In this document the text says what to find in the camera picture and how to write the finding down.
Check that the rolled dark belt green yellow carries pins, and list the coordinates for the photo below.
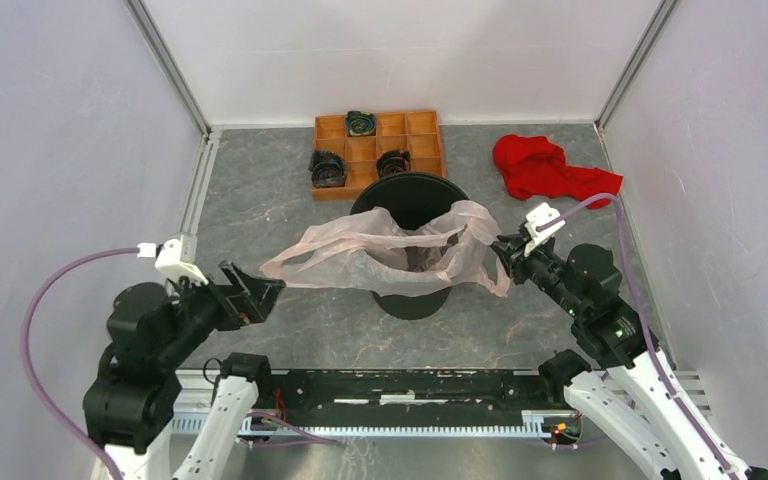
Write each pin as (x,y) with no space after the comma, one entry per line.
(360,124)

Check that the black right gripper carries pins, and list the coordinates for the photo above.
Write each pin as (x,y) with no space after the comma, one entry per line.
(510,247)

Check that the pink plastic trash bag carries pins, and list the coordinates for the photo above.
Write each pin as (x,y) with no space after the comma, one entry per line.
(370,251)

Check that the orange wooden compartment tray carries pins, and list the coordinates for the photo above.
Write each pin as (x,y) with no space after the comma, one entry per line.
(415,132)

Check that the aluminium frame post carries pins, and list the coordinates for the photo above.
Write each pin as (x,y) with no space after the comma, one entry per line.
(651,34)
(150,31)

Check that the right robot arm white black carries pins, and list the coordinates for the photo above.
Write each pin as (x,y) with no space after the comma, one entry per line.
(623,381)

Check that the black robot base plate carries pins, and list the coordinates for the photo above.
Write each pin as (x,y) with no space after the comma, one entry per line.
(436,399)

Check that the aluminium frame post right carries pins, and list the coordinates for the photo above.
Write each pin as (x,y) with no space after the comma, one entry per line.
(651,34)

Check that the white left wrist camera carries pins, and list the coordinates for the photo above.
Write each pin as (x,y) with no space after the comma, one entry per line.
(175,258)

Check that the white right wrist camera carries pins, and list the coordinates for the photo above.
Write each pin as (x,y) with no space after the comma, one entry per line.
(541,224)

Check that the red cloth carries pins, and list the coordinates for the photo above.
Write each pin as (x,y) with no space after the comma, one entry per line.
(534,166)

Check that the rolled dark belt left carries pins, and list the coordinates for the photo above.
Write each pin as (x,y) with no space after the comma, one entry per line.
(327,169)

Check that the aluminium frame post left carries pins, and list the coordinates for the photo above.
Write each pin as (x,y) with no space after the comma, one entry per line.
(150,31)

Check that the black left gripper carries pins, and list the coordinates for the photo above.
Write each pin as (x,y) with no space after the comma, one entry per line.
(253,302)

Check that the black plastic trash bin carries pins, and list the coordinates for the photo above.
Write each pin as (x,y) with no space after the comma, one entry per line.
(413,199)

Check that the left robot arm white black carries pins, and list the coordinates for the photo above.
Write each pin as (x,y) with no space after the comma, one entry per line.
(130,406)

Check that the rolled black belt orange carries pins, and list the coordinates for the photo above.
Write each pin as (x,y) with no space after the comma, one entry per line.
(393,162)

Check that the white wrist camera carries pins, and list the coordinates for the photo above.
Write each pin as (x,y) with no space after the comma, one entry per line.
(175,258)
(541,224)

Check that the slotted white cable duct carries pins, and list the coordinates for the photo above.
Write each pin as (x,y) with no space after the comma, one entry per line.
(192,423)

